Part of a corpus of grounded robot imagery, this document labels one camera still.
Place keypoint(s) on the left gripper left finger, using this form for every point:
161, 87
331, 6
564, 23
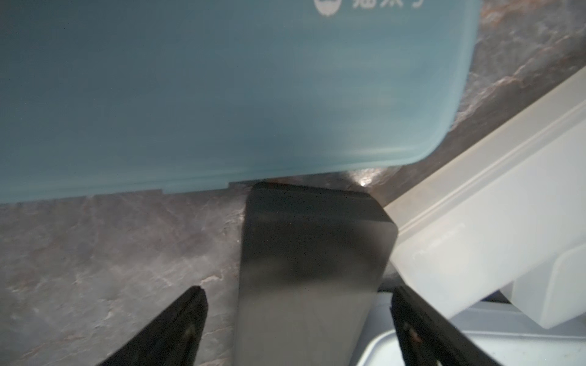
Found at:
172, 338

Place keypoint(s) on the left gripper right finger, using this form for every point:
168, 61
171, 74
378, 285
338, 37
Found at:
426, 337

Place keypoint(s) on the black pencil case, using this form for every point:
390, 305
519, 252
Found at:
312, 260

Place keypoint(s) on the teal blue pencil case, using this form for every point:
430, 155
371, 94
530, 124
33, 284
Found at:
104, 97

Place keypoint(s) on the large pale blue case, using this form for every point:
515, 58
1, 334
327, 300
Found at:
499, 329

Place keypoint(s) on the translucent pencil case middle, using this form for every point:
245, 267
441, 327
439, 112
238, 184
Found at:
506, 215

